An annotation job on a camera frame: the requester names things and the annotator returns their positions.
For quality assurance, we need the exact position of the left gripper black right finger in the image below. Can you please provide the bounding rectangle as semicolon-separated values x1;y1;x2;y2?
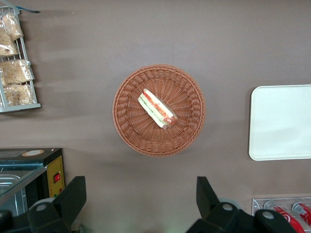
187;176;256;233

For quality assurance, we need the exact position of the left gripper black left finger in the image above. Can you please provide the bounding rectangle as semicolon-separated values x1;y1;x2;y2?
27;176;87;233

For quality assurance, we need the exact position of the cream rectangular plastic tray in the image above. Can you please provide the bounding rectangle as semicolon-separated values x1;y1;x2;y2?
248;84;311;161

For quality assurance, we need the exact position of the black yellow food warmer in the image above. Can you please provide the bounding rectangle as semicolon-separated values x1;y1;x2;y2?
0;147;66;219

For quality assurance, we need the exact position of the clear acrylic can holder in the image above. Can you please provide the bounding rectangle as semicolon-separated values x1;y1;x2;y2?
252;198;311;233

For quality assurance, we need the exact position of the silver metal pan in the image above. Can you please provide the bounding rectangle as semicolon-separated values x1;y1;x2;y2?
0;174;28;217

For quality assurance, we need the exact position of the red cola can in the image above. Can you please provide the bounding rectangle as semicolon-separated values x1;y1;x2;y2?
271;205;306;233
291;202;311;225

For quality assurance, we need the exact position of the brown round wicker basket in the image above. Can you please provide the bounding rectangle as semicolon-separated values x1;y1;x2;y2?
112;64;207;156

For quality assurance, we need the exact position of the wrapped sandwich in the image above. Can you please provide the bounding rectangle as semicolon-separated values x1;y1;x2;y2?
138;88;177;130

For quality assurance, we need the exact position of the clear bag of snacks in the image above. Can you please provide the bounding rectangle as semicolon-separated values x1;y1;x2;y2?
0;31;20;57
2;83;34;107
0;59;35;86
0;13;24;41

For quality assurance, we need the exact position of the blue tape strip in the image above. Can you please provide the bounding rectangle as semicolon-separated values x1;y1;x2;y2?
18;6;41;14

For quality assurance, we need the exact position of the grey wire display rack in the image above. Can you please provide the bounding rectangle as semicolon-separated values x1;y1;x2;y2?
0;5;42;114

